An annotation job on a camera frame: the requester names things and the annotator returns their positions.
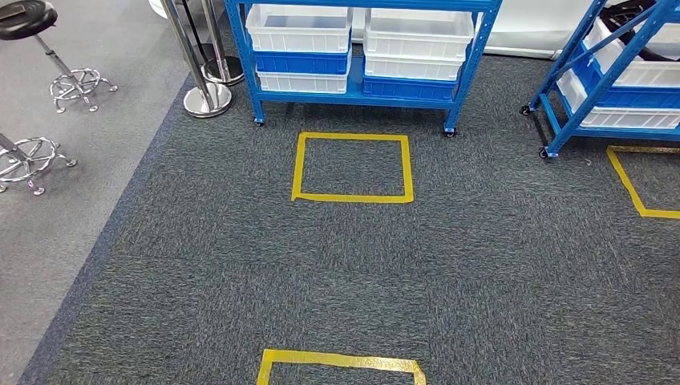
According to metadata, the blue metal shelf rack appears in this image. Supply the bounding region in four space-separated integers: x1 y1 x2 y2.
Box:
520 0 680 160
223 0 503 138

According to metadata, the black plastic part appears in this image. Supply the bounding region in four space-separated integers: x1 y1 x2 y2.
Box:
600 0 680 62

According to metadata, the yellow floor tape square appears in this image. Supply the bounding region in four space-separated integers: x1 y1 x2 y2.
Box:
606 145 680 221
290 132 415 205
256 349 427 385

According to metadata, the white plastic bin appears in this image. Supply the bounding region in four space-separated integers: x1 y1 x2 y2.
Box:
583 17 680 88
557 70 680 130
245 4 354 55
363 7 475 60
256 69 349 95
363 53 463 82

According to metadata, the blue plastic bin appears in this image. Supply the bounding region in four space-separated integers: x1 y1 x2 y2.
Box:
573 47 680 109
362 75 459 102
252 46 352 76

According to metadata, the black stanchion belt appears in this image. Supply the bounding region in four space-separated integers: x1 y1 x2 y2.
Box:
182 0 209 62

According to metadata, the white car red stripe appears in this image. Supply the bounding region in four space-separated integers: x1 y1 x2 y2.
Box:
148 0 638 59

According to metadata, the chrome base swivel stool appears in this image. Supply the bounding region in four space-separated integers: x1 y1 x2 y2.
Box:
0 132 78 197
0 0 119 114

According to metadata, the chrome stanchion post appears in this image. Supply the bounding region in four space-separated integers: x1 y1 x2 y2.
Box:
200 0 245 87
159 0 233 119

